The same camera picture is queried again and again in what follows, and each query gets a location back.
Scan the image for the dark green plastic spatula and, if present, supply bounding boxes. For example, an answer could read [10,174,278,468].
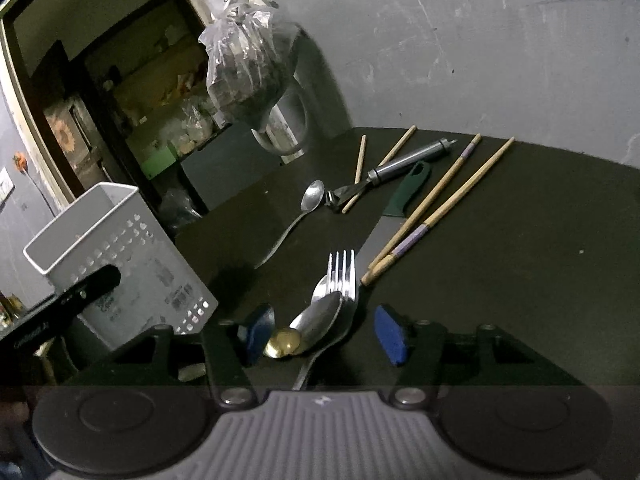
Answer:
[381,161,432,220]

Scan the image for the light green box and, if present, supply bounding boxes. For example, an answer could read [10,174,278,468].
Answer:
[141,151,179,179]

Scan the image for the small silver spoon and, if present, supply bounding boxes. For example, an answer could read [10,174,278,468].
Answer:
[254,180,326,270]

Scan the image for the clear bag of food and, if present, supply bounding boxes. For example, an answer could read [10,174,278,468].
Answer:
[165,100,221,152]

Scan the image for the clear hanging plastic bag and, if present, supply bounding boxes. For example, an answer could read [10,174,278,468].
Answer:
[199,0,303,130]

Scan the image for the pale door frame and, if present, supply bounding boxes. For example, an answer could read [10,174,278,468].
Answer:
[0,0,221,206]

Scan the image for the sunflower door decoration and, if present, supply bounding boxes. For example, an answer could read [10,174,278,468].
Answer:
[47,110,83,161]

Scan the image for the purple banded wooden chopstick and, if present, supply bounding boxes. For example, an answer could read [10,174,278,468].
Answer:
[360,136,516,286]
[368,133,483,269]

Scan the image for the grey cabinet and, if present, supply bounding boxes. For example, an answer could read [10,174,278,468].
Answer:
[177,122,286,213]

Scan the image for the large silver spoon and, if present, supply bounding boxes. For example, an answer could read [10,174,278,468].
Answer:
[289,291,346,356]

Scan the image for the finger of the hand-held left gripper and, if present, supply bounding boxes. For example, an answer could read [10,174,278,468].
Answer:
[54,265,123,315]

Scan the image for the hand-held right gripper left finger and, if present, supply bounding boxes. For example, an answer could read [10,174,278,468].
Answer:
[82,303,277,409]

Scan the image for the wooden shelf unit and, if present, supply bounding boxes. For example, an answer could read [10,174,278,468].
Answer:
[80,0,231,181]

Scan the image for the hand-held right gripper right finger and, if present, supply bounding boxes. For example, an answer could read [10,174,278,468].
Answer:
[374,303,577,409]

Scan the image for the black plastic bag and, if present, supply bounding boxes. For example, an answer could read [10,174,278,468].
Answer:
[159,189,202,227]

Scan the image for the white hose loop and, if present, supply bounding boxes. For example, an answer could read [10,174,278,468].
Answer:
[249,82,310,158]

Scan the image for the gold spoon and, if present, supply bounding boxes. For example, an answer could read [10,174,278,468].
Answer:
[266,327,304,359]

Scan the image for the silver fork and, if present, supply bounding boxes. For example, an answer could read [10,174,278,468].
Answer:
[292,249,359,391]

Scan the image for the dark wooden door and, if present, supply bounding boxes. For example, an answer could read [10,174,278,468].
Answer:
[27,40,146,201]

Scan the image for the metal handled peeler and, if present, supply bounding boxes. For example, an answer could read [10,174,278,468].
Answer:
[324,136,458,213]

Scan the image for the white perforated utensil basket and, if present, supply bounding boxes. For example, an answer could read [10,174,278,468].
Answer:
[22,181,220,351]

